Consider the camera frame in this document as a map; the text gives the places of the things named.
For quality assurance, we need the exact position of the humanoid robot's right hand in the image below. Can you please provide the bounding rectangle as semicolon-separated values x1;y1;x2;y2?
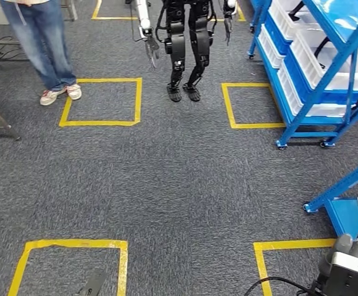
143;35;160;70

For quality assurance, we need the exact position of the grey metal furniture leg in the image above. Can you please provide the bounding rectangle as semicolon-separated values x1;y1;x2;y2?
60;0;79;21

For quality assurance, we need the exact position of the yellow floor tape square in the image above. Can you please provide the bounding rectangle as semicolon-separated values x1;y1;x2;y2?
8;239;128;296
58;77;143;128

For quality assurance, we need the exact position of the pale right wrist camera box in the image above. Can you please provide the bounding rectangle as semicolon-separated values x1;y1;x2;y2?
321;251;358;296

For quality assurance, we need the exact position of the humanoid robot's left hand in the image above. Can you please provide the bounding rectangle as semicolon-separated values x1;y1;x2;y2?
223;16;233;46

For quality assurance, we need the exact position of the black-legged humanoid robot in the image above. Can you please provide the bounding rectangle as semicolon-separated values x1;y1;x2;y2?
156;0;217;103

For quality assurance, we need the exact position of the small blue metal rack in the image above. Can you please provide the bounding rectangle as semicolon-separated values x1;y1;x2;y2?
247;0;358;151

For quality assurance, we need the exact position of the black left wrist bracket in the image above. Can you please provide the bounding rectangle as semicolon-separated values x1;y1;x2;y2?
77;267;109;296

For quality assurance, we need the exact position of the black right camera bracket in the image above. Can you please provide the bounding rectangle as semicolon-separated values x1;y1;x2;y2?
310;277;325;296

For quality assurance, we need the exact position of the white plastic bin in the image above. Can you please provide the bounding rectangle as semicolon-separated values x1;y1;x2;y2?
268;0;323;42
257;24;286;70
290;28;358;93
277;61;350;118

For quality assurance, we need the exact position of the person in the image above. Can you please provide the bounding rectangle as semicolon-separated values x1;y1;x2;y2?
0;0;82;107

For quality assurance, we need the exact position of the blue metal shelf rack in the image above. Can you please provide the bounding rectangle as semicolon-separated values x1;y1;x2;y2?
303;155;358;296

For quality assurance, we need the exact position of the black hose piece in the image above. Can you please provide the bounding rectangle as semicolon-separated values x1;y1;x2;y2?
288;1;306;20
314;36;332;59

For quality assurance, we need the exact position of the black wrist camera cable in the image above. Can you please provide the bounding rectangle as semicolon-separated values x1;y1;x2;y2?
244;277;320;296

